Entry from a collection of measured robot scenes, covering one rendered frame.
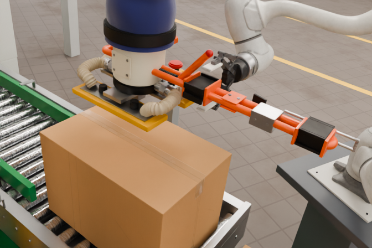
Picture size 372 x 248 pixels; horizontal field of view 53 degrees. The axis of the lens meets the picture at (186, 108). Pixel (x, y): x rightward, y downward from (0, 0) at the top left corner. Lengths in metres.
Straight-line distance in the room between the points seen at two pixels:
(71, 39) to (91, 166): 3.12
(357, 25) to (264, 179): 1.70
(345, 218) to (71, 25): 3.42
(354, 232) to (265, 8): 0.87
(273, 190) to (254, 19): 1.68
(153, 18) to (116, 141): 0.52
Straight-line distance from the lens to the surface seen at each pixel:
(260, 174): 2.87
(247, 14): 1.31
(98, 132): 1.46
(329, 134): 1.00
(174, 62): 1.82
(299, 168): 1.77
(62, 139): 1.44
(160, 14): 1.11
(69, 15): 4.25
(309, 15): 1.34
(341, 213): 1.63
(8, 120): 2.36
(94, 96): 1.27
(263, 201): 2.66
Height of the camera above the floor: 1.79
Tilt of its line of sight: 31 degrees down
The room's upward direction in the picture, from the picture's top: 6 degrees clockwise
